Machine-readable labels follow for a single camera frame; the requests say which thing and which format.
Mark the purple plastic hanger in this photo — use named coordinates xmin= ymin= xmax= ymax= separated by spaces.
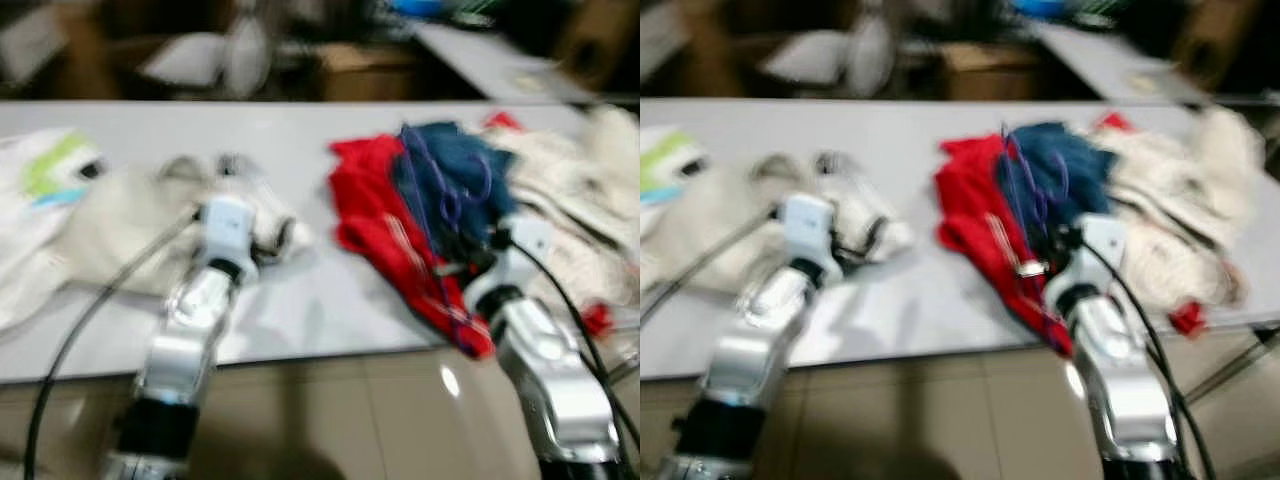
xmin=998 ymin=122 xmax=1077 ymax=351
xmin=398 ymin=122 xmax=496 ymax=351

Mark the red cloth garment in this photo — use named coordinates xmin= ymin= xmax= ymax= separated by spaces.
xmin=328 ymin=135 xmax=498 ymax=361
xmin=935 ymin=135 xmax=1077 ymax=357

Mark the blue denim garment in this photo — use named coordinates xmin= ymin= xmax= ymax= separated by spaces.
xmin=995 ymin=122 xmax=1117 ymax=251
xmin=392 ymin=122 xmax=519 ymax=251

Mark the cream cloth garment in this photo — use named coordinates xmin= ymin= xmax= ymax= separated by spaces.
xmin=1090 ymin=105 xmax=1267 ymax=311
xmin=640 ymin=152 xmax=916 ymax=297
xmin=480 ymin=105 xmax=641 ymax=311
xmin=50 ymin=155 xmax=313 ymax=301

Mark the white standing fan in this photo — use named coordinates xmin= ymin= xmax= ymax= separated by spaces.
xmin=850 ymin=10 xmax=897 ymax=101
xmin=225 ymin=10 xmax=272 ymax=101

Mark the brown cardboard box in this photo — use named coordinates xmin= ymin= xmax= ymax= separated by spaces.
xmin=940 ymin=40 xmax=1031 ymax=102
xmin=320 ymin=40 xmax=421 ymax=102

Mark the white side table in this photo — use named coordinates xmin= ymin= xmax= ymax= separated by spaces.
xmin=1030 ymin=20 xmax=1211 ymax=106
xmin=410 ymin=20 xmax=593 ymax=103

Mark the white garment with green print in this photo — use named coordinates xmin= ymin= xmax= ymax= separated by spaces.
xmin=0 ymin=128 xmax=106 ymax=331
xmin=640 ymin=125 xmax=707 ymax=207

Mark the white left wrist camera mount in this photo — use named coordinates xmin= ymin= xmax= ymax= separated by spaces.
xmin=198 ymin=195 xmax=259 ymax=263
xmin=783 ymin=193 xmax=841 ymax=263

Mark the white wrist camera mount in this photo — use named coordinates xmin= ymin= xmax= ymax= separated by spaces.
xmin=490 ymin=215 xmax=553 ymax=291
xmin=198 ymin=195 xmax=259 ymax=263
xmin=783 ymin=193 xmax=841 ymax=263
xmin=1075 ymin=212 xmax=1131 ymax=291

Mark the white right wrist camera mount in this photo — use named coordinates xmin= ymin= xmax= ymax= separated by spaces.
xmin=490 ymin=215 xmax=553 ymax=291
xmin=1075 ymin=212 xmax=1131 ymax=291

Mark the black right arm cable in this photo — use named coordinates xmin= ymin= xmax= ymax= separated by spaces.
xmin=1075 ymin=235 xmax=1219 ymax=480
xmin=495 ymin=232 xmax=641 ymax=451

